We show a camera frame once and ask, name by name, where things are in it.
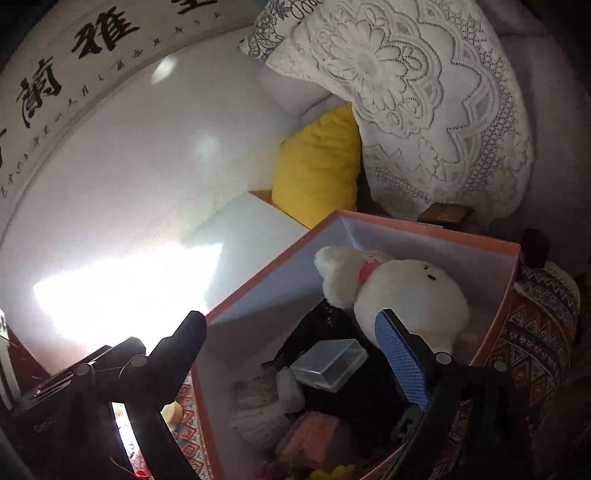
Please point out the orange cardboard box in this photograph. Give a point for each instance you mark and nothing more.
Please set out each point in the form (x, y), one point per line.
(250, 325)

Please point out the patterned red tablecloth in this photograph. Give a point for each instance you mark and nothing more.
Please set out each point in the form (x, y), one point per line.
(535, 340)

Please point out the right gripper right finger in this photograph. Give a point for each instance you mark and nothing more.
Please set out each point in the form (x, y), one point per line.
(417, 368)

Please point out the yellow cushion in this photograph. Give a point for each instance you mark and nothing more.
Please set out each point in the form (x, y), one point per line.
(317, 168)

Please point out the black cloth garment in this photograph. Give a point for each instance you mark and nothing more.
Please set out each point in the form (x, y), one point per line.
(370, 403)

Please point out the white lace pillow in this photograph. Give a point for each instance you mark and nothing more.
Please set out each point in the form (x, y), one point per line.
(440, 112)

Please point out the dark book on sofa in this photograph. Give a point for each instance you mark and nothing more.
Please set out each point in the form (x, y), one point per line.
(449, 216)

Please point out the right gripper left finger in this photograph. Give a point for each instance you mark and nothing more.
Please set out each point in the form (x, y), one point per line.
(150, 382)

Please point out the large white plush rabbit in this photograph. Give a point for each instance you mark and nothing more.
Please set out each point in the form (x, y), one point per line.
(428, 301)

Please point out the floral patterned pillow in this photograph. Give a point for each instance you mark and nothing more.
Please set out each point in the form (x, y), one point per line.
(277, 20)

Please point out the small candle light bulb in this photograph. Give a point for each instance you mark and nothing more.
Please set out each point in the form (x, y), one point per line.
(289, 391)

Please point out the clear plastic case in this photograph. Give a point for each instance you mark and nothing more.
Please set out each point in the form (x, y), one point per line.
(329, 364)

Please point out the artificial flower bunch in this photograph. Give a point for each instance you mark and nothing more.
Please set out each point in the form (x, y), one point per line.
(299, 469)

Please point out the calligraphy scroll picture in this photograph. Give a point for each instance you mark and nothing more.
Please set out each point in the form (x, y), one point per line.
(79, 53)

